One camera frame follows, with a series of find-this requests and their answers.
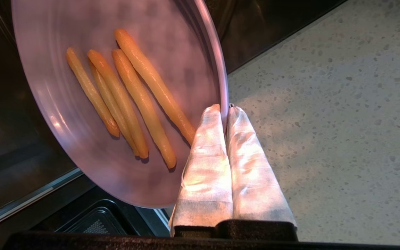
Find right gripper wrapped right finger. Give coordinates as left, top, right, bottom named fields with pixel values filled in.
left=226, top=105, right=297, bottom=228

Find right gripper wrapped left finger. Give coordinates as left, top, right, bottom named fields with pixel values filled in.
left=169, top=104, right=234, bottom=237

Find purple plate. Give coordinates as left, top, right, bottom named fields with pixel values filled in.
left=11, top=0, right=229, bottom=209

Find silver microwave oven body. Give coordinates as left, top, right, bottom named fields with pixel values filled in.
left=0, top=0, right=170, bottom=240

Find golden bread stick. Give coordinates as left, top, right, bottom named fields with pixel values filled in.
left=87, top=49, right=149, bottom=159
left=114, top=28, right=196, bottom=145
left=91, top=66, right=141, bottom=157
left=112, top=49, right=177, bottom=169

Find orange food sticks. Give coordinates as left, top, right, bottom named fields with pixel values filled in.
left=66, top=48, right=120, bottom=138

